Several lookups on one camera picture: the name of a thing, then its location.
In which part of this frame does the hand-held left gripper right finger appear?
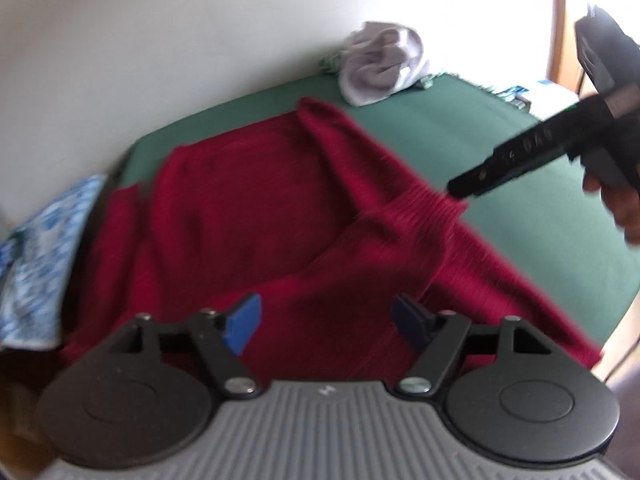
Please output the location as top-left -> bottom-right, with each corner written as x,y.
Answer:
391,293 -> 552,402

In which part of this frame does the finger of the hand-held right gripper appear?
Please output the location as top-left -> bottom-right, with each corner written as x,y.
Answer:
446,92 -> 619,200

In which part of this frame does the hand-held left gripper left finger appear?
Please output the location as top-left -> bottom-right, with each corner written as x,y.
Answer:
106,293 -> 264,402

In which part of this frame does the red knit sweater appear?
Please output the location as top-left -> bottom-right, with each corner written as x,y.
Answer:
59,97 -> 604,382

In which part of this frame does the person's right hand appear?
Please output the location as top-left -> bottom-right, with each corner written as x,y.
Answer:
582,169 -> 640,248

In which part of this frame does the blue patterned packet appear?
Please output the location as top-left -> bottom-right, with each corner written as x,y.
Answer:
492,82 -> 534,109

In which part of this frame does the green table cover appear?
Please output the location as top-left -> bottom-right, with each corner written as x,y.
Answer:
117,72 -> 640,347

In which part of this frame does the white crumpled garment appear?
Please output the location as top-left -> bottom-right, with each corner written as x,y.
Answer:
337,21 -> 432,108

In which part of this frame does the blue patterned towel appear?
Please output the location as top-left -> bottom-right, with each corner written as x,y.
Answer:
0,174 -> 109,352

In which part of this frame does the wooden window frame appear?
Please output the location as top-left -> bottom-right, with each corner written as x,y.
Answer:
549,0 -> 572,83

